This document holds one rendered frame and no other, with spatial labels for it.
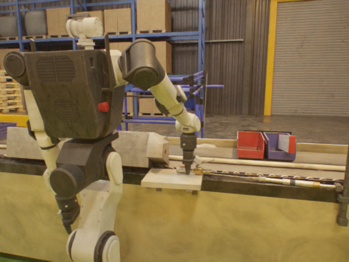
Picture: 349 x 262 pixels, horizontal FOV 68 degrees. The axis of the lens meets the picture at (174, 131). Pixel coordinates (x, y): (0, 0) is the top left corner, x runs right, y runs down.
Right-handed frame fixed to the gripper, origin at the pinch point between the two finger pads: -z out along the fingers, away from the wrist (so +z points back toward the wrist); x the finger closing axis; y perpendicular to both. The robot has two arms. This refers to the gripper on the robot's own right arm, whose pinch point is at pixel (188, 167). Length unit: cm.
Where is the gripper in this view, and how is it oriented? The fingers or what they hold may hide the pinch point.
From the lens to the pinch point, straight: 142.4
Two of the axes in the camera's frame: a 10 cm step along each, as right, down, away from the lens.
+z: 0.0, -9.8, -1.7
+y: -9.9, -0.3, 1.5
